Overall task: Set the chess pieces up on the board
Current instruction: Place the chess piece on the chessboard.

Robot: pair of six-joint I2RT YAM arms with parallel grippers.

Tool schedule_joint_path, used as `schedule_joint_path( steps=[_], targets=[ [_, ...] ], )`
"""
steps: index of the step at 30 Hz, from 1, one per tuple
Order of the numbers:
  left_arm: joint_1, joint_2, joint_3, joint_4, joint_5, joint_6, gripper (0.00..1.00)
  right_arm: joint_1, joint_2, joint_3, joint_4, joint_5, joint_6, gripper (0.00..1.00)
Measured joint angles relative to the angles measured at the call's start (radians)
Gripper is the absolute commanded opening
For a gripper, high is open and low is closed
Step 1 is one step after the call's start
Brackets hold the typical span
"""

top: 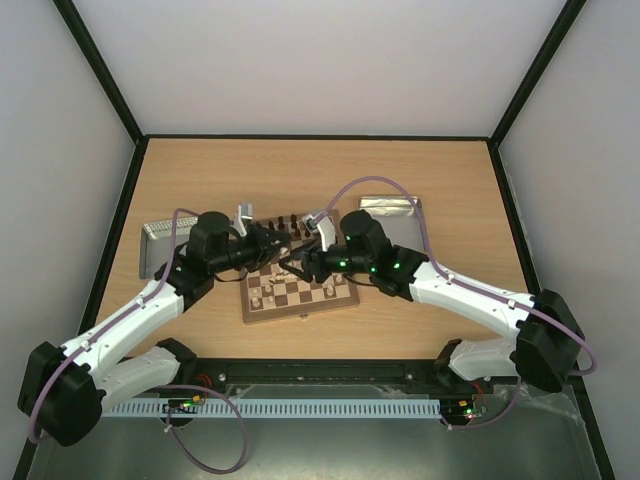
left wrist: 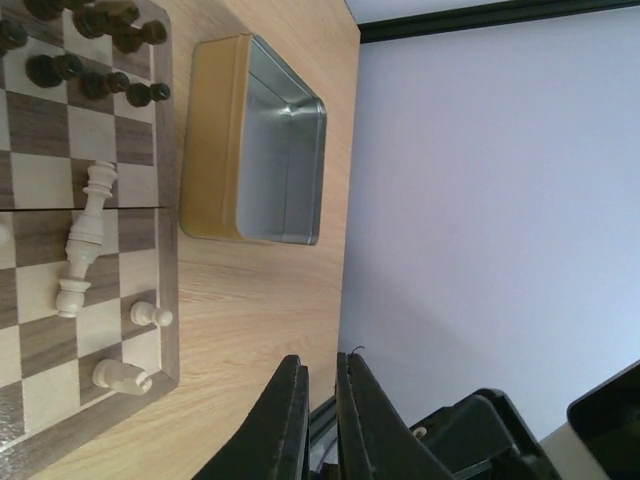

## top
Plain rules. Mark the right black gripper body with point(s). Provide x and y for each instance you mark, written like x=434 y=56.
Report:
x=315 y=263

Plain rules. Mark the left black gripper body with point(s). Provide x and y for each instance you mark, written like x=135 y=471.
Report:
x=240 y=256

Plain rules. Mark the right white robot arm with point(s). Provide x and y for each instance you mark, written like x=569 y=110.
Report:
x=538 y=338

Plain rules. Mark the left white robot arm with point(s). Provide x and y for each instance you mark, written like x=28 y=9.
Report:
x=66 y=388

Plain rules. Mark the pile of white pieces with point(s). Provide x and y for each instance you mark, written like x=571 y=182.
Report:
x=282 y=276

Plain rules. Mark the dark chess pieces row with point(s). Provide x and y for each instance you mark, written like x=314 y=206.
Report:
x=292 y=224

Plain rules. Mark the wooden chess board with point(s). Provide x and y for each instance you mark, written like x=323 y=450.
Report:
x=292 y=299

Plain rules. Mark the yellow metal tin box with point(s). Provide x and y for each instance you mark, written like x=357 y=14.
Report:
x=402 y=220

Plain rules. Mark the silver metal tin lid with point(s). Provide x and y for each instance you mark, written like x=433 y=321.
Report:
x=155 y=240

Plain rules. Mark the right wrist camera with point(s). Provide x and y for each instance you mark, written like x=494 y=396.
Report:
x=319 y=223

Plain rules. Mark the black mounting rail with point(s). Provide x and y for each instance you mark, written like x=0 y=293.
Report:
x=409 y=376

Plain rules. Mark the light blue cable duct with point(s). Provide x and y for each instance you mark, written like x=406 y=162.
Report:
x=280 y=408

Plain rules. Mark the black enclosure frame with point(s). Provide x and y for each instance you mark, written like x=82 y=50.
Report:
x=76 y=26

